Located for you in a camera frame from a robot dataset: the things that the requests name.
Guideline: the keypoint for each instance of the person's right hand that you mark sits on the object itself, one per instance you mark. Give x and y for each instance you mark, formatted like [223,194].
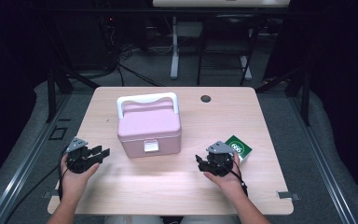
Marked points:
[230,183]

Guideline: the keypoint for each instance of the grey metal floor rail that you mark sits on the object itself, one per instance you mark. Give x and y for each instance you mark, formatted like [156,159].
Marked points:
[21,174]
[323,174]

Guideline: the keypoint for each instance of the grey metal table bracket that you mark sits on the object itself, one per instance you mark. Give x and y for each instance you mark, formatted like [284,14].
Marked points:
[48,195]
[287,195]

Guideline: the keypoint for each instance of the green and white small box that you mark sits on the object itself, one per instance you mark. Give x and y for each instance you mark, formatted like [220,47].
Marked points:
[240,148]

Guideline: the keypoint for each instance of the pink storage box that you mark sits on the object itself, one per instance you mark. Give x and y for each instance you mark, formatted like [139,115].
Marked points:
[149,127]

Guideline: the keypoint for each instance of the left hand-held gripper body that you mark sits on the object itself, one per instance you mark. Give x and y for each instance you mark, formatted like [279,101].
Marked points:
[79,161]

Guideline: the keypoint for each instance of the black chair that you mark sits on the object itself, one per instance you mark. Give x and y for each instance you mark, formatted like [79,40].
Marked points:
[227,21]

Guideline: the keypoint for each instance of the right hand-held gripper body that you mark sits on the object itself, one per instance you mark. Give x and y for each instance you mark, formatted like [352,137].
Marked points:
[220,160]

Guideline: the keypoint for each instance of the person's left hand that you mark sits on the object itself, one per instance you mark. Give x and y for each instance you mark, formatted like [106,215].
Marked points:
[73,183]

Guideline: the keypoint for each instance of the white desk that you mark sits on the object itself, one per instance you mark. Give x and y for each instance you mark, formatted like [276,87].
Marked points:
[220,2]

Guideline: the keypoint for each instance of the dark computer tower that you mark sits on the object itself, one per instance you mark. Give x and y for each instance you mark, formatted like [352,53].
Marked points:
[84,43]

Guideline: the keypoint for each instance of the black metal stand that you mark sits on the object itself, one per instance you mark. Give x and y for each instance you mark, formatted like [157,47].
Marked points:
[305,93]
[51,93]

